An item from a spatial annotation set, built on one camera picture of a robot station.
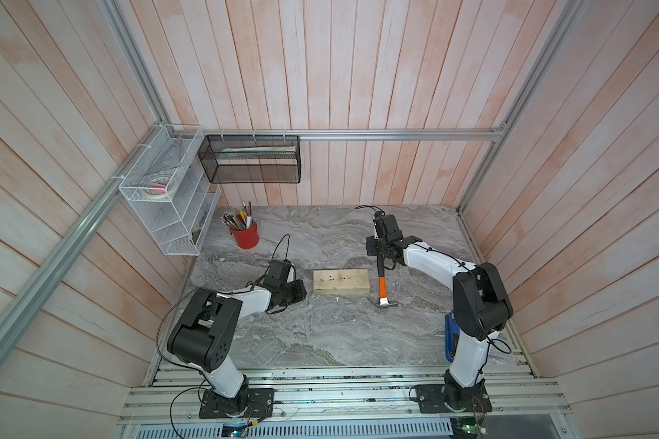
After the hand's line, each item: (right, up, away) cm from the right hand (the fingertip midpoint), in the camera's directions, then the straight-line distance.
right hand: (372, 240), depth 98 cm
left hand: (-24, -19, -4) cm, 31 cm away
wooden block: (-8, -14, -3) cm, 17 cm away
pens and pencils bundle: (-50, +8, +5) cm, 50 cm away
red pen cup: (-49, +1, +9) cm, 49 cm away
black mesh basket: (-46, +32, +6) cm, 56 cm away
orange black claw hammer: (+2, -20, -8) cm, 22 cm away
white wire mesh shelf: (-60, +5, -21) cm, 63 cm away
